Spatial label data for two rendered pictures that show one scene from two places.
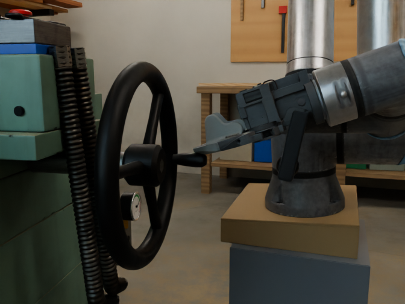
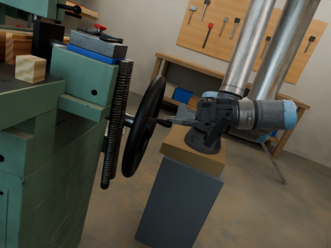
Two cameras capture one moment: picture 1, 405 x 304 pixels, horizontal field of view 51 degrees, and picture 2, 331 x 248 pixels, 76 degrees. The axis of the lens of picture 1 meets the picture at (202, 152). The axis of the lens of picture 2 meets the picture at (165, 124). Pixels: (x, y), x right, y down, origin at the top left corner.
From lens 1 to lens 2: 0.16 m
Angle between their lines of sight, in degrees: 14
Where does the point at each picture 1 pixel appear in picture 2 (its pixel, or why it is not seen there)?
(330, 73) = (247, 106)
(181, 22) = (156, 13)
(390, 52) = (278, 106)
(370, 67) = (266, 110)
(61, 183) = not seen: hidden behind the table
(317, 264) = (201, 175)
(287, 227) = (192, 155)
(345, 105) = (248, 124)
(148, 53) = (134, 24)
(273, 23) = (203, 30)
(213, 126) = (181, 112)
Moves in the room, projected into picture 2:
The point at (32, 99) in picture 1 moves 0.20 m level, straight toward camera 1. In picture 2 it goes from (103, 89) to (128, 136)
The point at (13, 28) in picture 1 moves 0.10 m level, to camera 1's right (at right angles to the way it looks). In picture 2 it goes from (101, 46) to (149, 61)
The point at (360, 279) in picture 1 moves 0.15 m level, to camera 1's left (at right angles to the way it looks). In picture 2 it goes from (217, 187) to (186, 179)
